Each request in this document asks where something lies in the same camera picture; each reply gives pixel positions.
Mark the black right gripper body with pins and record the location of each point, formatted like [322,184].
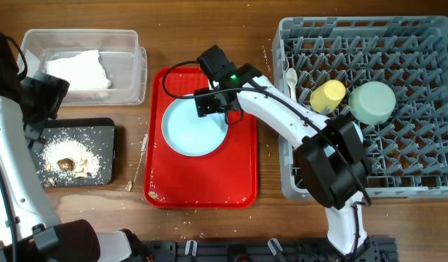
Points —
[204,103]

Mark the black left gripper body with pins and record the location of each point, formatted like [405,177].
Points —
[42,100]

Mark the white napkin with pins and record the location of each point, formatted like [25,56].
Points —
[83,71]

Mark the white plastic spoon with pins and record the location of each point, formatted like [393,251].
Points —
[292,78]

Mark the light blue plate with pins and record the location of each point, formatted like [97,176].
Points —
[189,134]

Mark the yellow plastic cup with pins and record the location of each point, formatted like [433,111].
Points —
[328,95]

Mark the green plastic bowl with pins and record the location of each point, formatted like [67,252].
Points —
[372,103]

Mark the light blue bowl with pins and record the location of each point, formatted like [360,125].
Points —
[358,131]

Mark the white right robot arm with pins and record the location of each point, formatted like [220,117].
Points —
[334,165]

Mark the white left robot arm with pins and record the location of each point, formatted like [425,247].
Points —
[30,228]

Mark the black waste bin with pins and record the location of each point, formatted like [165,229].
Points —
[99,134]

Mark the blue-grey dishwasher rack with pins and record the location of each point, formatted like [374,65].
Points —
[409,151]

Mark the clear plastic bin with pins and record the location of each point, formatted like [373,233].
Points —
[123,59]

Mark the red plastic tray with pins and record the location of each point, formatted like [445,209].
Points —
[225,178]

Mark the food crumb on table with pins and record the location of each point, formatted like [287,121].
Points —
[129,186]

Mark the food crumb on tray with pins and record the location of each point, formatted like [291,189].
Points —
[153,195]

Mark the black mounting rail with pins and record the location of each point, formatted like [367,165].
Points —
[374,249]

